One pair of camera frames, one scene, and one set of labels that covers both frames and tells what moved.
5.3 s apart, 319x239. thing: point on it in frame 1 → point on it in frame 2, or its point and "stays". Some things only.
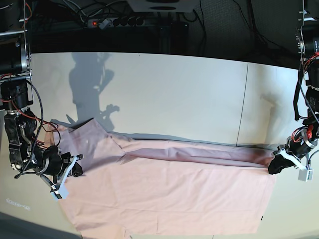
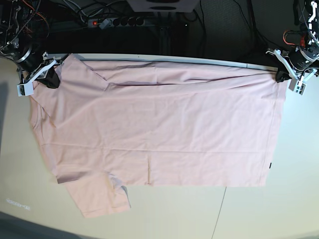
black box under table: [174, 39] stays
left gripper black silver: [52, 162] → [34, 60]
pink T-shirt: [131, 185] → [107, 126]
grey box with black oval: [181, 6] stays
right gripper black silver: [300, 143] → [298, 61]
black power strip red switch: [105, 23] stays
